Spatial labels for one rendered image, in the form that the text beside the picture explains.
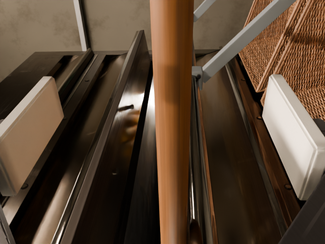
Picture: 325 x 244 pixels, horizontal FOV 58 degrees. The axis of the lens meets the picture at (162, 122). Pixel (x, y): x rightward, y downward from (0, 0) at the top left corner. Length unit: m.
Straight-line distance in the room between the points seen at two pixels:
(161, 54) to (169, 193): 0.14
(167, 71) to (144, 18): 3.75
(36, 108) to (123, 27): 3.87
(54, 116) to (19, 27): 4.30
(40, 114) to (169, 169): 0.13
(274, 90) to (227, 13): 3.81
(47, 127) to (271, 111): 0.13
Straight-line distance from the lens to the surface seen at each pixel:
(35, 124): 0.17
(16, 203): 0.96
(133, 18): 3.98
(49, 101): 0.18
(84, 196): 0.69
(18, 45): 4.58
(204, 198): 0.35
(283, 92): 0.16
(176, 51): 0.21
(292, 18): 1.26
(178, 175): 0.27
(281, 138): 0.16
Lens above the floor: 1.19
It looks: 3 degrees up
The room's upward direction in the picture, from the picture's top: 90 degrees counter-clockwise
